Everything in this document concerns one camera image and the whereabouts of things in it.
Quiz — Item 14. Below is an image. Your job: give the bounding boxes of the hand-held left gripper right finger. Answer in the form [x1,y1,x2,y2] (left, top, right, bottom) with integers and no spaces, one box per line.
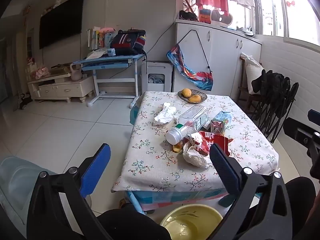
[209,143,300,240]

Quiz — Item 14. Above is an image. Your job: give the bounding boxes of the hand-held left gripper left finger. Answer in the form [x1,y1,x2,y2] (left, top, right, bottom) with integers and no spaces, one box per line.
[26,143,113,240]

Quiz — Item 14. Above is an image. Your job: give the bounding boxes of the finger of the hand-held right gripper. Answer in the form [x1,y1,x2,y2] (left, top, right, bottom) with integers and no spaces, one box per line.
[307,109,320,123]
[283,117,320,157]

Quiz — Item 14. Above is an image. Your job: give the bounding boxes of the red snack wrapper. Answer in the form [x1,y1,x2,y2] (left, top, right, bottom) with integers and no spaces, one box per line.
[186,131,233,157]

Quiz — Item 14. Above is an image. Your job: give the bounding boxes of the white paper bag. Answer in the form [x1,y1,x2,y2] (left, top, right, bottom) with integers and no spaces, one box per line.
[182,142,213,168]

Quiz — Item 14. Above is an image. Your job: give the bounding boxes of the light blue milk carton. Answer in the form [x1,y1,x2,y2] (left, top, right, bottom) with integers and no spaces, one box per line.
[210,111,232,134]

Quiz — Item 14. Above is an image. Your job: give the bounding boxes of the yellow plastic basin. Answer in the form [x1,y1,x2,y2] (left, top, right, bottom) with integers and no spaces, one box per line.
[159,204,224,240]

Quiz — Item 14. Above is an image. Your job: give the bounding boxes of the clear plastic bottle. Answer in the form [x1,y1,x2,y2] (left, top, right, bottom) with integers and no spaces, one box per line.
[179,105,209,131]

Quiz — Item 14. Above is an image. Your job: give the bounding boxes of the white tissue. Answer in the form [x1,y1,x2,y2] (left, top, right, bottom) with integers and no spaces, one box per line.
[153,102,177,126]

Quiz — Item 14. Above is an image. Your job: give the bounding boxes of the black folding chairs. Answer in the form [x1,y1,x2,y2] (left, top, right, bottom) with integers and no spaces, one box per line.
[252,80,299,143]

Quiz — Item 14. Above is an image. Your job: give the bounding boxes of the black jacket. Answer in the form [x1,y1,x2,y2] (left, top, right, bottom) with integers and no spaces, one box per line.
[251,69,292,98]

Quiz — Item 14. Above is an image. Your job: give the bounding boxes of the floral tablecloth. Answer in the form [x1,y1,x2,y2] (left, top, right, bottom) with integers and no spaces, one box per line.
[111,91,279,193]

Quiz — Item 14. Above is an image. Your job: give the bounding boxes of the person's black pants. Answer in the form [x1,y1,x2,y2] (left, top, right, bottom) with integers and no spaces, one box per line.
[96,176,320,240]

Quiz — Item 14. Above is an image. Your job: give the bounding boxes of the blue patchwork blanket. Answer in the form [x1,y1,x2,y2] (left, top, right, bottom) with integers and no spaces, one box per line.
[125,186,250,214]

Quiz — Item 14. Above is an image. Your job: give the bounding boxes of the wooden chair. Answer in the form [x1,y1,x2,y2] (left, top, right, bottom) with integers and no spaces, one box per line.
[237,55,260,110]

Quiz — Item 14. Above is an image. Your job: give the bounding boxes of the white pillow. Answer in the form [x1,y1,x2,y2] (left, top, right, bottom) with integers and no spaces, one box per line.
[240,52,264,95]

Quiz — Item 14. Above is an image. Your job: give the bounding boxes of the woven plate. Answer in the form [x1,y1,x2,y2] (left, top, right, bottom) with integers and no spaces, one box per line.
[177,89,208,104]

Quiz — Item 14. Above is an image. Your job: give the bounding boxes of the light blue seat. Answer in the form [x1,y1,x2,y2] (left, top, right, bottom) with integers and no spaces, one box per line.
[0,156,83,233]

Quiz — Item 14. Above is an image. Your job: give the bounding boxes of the cream television cabinet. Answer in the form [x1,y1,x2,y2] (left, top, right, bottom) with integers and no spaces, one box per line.
[27,74,94,103]

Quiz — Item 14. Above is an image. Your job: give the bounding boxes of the pink kettlebell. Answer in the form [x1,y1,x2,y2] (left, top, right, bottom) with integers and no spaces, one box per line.
[69,63,83,81]

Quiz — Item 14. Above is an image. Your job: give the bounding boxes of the black floor toy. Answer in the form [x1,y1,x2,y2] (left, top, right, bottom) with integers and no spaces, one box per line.
[19,93,33,110]

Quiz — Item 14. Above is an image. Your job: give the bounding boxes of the window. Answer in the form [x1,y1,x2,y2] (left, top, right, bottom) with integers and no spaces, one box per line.
[250,0,320,45]

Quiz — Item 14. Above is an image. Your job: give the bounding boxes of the white cabinet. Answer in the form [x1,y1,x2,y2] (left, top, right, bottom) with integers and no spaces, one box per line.
[175,19,262,100]

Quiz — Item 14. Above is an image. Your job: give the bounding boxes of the colourful cloth bag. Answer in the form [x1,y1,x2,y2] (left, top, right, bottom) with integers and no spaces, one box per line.
[167,29,214,91]

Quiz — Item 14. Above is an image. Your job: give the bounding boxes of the blue study desk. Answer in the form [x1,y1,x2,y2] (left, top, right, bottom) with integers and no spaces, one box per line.
[72,54,145,108]

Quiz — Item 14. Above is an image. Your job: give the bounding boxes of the white shoes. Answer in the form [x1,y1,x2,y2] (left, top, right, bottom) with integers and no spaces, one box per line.
[236,26,254,35]

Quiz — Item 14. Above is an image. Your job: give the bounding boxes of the pink flower bundle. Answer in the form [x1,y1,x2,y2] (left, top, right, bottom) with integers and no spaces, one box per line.
[30,66,49,79]

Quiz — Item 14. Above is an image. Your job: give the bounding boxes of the papers on desk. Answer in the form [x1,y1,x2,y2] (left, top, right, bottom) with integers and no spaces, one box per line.
[86,50,108,60]

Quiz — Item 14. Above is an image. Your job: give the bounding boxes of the white floor appliance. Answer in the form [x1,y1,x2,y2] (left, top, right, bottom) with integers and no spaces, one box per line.
[141,60,173,93]

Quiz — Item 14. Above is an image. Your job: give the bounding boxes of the dark striped backpack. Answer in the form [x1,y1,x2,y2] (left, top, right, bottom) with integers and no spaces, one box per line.
[110,29,147,56]

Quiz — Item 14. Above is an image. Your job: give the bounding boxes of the row of books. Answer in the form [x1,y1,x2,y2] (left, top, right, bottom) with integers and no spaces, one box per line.
[87,27,105,51]

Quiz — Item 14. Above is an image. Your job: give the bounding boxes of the black television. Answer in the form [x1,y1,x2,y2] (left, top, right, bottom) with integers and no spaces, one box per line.
[39,0,85,50]

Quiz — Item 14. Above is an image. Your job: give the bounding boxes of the black shoes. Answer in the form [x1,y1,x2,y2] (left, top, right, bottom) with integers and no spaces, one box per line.
[179,10,198,21]

